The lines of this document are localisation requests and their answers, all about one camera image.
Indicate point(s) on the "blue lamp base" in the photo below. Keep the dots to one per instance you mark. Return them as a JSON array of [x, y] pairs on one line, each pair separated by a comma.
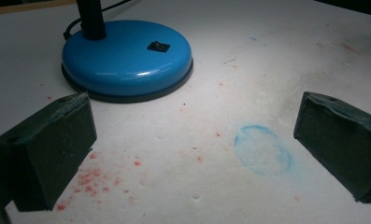
[[127, 62]]

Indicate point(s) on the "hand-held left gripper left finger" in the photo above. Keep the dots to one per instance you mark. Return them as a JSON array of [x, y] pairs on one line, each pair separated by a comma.
[[46, 149]]

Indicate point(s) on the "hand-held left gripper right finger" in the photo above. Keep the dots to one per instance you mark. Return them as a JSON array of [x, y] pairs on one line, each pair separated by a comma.
[[339, 140]]

